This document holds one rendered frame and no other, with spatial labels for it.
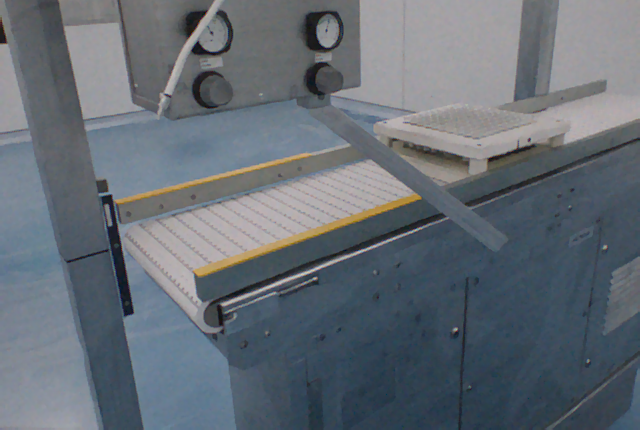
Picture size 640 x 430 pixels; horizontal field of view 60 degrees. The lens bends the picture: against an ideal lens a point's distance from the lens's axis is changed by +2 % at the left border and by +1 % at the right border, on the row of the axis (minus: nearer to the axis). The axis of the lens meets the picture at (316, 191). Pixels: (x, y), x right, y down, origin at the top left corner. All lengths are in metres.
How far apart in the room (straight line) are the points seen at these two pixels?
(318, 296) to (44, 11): 0.49
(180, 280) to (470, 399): 0.70
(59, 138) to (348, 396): 0.56
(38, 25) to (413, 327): 0.70
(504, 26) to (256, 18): 4.00
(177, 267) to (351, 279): 0.22
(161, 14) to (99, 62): 5.30
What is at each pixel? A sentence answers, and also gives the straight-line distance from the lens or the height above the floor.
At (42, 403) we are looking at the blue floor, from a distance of 2.11.
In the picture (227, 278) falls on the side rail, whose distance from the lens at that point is 0.61.
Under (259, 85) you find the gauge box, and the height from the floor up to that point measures 1.14.
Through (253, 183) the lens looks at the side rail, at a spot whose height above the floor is 0.93.
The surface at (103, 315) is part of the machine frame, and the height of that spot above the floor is 0.78.
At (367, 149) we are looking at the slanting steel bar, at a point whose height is 1.05.
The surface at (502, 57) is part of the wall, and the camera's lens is 4.50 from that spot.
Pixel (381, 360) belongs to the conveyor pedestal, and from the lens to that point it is 0.93.
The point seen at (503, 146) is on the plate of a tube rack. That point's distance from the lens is 0.92.
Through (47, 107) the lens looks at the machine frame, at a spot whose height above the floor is 1.10.
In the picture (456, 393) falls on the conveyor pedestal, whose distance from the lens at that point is 1.14.
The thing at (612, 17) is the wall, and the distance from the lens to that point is 4.07.
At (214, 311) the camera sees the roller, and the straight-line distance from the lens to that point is 0.64.
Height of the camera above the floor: 1.23
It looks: 21 degrees down
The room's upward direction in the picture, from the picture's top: 3 degrees counter-clockwise
